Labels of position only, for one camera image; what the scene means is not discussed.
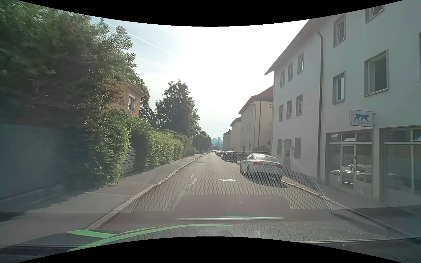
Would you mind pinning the grey pavement beside buildings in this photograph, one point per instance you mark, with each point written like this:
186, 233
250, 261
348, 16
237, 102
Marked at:
378, 212

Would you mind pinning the pale building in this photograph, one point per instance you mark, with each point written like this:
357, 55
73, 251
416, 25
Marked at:
234, 135

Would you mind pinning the row of parked cars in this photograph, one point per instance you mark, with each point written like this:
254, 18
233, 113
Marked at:
228, 156

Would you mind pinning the white parked car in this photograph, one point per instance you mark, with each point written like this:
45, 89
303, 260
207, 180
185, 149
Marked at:
262, 166

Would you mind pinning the car's own bonnet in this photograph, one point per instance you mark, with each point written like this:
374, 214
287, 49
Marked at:
232, 228

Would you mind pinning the large leafy trees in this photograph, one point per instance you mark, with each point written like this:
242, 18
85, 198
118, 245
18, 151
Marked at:
42, 65

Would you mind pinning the large white building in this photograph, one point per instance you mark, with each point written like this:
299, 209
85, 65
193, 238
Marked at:
360, 91

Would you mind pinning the green hedge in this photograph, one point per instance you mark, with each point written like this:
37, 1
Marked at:
152, 146

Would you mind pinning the grey paved pavement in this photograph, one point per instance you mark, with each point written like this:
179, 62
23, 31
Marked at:
86, 204

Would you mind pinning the grey slatted fence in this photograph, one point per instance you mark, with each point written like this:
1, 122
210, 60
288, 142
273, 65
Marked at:
129, 161

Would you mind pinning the grey asphalt road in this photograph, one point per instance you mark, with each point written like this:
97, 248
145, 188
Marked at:
210, 175

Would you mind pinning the tall dark tree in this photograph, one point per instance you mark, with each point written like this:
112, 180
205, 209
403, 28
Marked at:
177, 109

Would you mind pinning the orange house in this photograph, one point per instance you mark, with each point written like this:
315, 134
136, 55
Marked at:
132, 102

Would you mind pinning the small distant trees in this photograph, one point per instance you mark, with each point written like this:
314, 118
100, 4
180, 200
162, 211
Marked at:
202, 141

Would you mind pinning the grey-green fence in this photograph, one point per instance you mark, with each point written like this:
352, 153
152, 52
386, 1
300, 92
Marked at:
16, 160

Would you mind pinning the cream building with red roof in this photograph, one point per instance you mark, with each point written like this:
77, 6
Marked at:
256, 124

